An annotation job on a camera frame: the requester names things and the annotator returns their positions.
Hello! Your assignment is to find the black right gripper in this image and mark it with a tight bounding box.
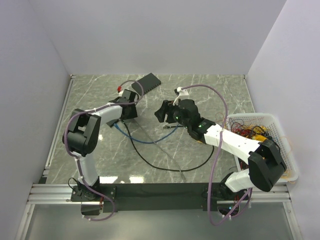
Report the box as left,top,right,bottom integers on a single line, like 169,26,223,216
154,100,191,130

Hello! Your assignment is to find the grey ethernet cable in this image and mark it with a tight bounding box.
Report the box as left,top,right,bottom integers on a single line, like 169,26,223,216
133,118,187,183

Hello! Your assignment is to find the blue ethernet cable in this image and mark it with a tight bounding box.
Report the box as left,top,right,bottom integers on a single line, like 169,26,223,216
113,122,180,145

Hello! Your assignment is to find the black ethernet cable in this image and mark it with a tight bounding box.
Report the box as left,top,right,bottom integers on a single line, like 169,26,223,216
122,119,215,172

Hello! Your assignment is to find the black network switch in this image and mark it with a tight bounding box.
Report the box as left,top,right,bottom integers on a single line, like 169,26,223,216
106,109,138,128

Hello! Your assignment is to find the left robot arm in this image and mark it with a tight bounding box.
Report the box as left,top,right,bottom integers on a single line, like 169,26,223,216
62,89,139,201

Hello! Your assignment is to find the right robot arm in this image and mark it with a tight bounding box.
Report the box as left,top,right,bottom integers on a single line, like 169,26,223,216
154,99,287,200

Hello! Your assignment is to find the white plastic basket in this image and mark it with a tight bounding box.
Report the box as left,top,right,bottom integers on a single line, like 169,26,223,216
227,113,299,183

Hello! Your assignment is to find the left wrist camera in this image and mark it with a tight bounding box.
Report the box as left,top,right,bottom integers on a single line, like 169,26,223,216
117,85,130,99

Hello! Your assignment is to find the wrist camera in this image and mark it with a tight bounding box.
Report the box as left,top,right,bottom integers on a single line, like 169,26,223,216
117,85,130,99
173,87,190,106

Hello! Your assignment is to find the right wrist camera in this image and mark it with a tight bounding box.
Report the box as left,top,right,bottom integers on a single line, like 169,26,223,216
173,87,190,106

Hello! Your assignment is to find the dark network switch far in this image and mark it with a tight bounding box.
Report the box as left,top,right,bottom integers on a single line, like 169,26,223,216
131,73,162,96

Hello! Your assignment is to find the red thin wire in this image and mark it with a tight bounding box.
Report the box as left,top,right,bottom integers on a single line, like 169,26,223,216
215,112,232,125

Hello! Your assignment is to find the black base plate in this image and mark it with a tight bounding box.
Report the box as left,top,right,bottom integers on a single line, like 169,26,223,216
70,183,246,213

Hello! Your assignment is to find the tangled wire bundle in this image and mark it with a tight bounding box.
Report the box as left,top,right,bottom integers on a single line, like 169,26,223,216
228,118,292,181

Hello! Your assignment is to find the aluminium rail frame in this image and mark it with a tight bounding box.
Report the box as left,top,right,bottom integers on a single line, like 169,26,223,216
22,74,300,240

